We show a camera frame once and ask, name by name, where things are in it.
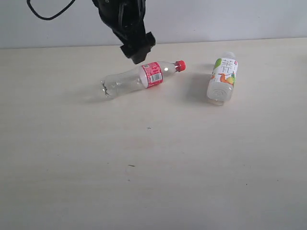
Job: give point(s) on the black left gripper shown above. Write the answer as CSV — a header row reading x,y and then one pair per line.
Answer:
x,y
126,20

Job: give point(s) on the clear bottle red label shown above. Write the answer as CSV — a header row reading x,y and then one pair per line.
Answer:
x,y
140,78

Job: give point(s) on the white tea bottle fruit label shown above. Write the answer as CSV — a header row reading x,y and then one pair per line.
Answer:
x,y
223,77

